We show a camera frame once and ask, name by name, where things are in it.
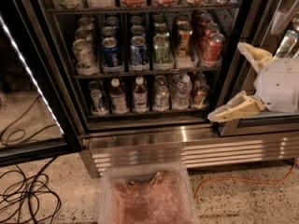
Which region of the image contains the brown can bottom right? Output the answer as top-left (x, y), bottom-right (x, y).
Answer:
top-left (192, 84), bottom-right (210, 109)

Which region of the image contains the brown drink bottle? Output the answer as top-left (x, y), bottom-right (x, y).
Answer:
top-left (133, 77), bottom-right (149, 113)
top-left (109, 78), bottom-right (128, 115)

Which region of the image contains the steel fridge bottom grille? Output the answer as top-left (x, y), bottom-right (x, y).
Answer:
top-left (80, 129), bottom-right (299, 178)

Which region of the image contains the orange cable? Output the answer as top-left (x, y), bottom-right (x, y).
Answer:
top-left (193, 158), bottom-right (298, 200)

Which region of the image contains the right glass fridge door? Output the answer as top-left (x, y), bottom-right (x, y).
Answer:
top-left (216, 0), bottom-right (299, 136)

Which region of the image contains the clear plastic bin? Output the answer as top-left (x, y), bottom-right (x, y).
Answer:
top-left (98, 162), bottom-right (199, 224)

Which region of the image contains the white green can front left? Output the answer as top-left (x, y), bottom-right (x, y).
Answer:
top-left (73, 39), bottom-right (96, 69)

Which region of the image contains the clear water bottle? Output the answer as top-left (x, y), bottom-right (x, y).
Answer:
top-left (173, 75), bottom-right (192, 110)

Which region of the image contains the brown drink bottle left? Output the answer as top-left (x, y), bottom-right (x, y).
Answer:
top-left (109, 78), bottom-right (128, 115)

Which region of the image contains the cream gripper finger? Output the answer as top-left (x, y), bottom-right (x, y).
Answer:
top-left (237, 42), bottom-right (275, 74)
top-left (207, 91), bottom-right (265, 123)

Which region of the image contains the brown drink bottle middle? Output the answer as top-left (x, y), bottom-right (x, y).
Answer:
top-left (133, 77), bottom-right (149, 113)

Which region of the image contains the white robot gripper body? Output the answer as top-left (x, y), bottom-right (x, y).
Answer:
top-left (254, 58), bottom-right (299, 113)

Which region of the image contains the small blue can bottom shelf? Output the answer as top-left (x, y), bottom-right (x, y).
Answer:
top-left (91, 90), bottom-right (107, 111)

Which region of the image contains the blue pepsi can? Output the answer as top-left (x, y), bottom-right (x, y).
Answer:
top-left (102, 37), bottom-right (121, 68)
top-left (130, 35), bottom-right (149, 66)

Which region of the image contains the open glass fridge door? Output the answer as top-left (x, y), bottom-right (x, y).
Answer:
top-left (0, 0), bottom-right (82, 167)

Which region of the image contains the brown gold can front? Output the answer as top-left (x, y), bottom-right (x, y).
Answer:
top-left (176, 23), bottom-right (192, 58)

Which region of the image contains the red can front right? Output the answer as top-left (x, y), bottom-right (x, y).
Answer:
top-left (203, 33), bottom-right (225, 62)

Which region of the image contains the blue pepsi can left front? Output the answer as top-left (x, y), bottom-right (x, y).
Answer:
top-left (102, 37), bottom-right (121, 68)

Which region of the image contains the black cable bundle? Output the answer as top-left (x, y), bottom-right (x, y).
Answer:
top-left (0, 156), bottom-right (63, 224)

